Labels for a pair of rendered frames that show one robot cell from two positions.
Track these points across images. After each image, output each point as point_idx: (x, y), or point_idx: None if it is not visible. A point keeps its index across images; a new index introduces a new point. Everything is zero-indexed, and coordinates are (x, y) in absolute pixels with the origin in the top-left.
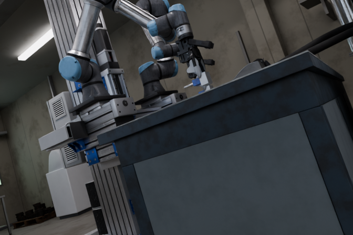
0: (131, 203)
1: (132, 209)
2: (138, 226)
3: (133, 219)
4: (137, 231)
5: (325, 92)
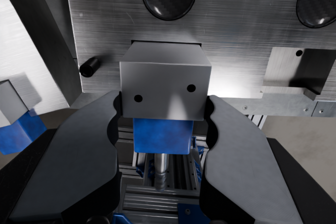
0: (200, 177)
1: (199, 170)
2: (193, 154)
3: (199, 162)
4: (196, 151)
5: None
